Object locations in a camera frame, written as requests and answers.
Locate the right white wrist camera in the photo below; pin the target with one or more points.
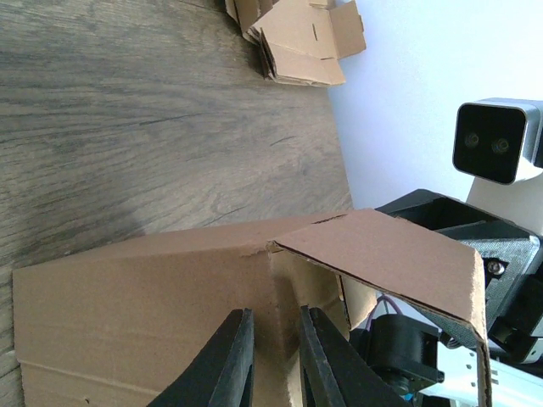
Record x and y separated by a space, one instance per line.
498 141

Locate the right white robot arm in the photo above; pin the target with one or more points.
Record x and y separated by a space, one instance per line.
431 361

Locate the small cardboard box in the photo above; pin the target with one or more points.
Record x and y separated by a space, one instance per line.
115 325

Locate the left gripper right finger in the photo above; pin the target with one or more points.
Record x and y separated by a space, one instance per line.
332 373

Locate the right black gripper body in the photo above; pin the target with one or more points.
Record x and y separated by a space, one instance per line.
512 259

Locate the stack of flat cardboard blanks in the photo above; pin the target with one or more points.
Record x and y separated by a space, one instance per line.
301 42

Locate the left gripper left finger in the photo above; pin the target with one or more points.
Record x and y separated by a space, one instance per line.
222 373

